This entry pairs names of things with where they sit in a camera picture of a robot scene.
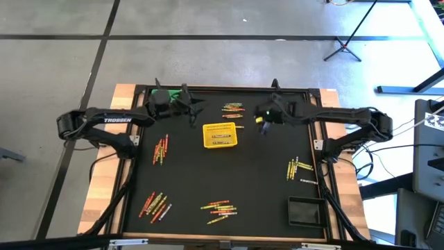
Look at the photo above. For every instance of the grey floor object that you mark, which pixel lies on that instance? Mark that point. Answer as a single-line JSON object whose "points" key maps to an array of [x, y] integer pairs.
{"points": [[12, 155]]}

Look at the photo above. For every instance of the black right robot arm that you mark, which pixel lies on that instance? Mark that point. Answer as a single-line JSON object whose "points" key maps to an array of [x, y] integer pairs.
{"points": [[340, 114]]}

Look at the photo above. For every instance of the yellow tape tag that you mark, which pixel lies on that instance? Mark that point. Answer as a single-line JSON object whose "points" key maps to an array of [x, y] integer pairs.
{"points": [[259, 120]]}

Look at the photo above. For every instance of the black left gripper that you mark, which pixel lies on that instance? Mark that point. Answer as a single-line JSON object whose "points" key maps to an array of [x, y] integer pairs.
{"points": [[178, 106]]}

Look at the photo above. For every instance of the black plastic bin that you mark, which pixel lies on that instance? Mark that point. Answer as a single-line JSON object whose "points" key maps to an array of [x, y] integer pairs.
{"points": [[307, 212]]}

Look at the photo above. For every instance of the blue black floor beam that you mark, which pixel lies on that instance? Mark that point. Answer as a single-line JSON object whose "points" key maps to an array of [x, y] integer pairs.
{"points": [[399, 90]]}

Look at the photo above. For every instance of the silver metal bracket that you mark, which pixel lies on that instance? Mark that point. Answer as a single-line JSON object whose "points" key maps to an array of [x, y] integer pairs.
{"points": [[128, 242], [320, 246]]}

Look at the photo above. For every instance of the black aluminium table frame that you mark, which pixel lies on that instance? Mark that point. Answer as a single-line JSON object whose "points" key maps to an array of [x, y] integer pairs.
{"points": [[225, 89]]}

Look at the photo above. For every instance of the black tripod stand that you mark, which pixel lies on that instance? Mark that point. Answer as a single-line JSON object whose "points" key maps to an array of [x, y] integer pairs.
{"points": [[342, 46]]}

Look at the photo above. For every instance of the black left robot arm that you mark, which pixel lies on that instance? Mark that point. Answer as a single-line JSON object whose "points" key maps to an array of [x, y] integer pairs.
{"points": [[118, 120]]}

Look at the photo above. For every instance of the green plastic basket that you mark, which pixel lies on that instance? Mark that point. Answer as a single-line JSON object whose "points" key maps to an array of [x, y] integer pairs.
{"points": [[175, 92]]}

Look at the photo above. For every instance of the white metal bracket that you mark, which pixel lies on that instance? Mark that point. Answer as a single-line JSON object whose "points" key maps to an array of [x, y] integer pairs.
{"points": [[318, 144], [134, 140]]}

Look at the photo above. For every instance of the yellow plastic basket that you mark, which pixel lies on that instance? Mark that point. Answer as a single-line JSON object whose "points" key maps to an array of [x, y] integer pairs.
{"points": [[220, 129]]}

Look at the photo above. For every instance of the grey equipment box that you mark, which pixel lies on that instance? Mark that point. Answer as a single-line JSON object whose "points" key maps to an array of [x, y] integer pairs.
{"points": [[412, 215]]}

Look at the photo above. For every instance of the grey equipment case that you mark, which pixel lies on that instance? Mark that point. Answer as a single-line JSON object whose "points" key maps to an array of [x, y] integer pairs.
{"points": [[425, 156]]}

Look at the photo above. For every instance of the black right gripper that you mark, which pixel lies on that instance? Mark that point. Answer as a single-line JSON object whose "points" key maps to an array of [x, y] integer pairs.
{"points": [[277, 111]]}

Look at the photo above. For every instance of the black clamp mount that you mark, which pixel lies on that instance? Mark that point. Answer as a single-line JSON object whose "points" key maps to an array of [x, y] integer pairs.
{"points": [[275, 84]]}

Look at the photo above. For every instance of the black rig bar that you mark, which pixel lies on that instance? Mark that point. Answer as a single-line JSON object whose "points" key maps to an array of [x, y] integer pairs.
{"points": [[52, 243]]}

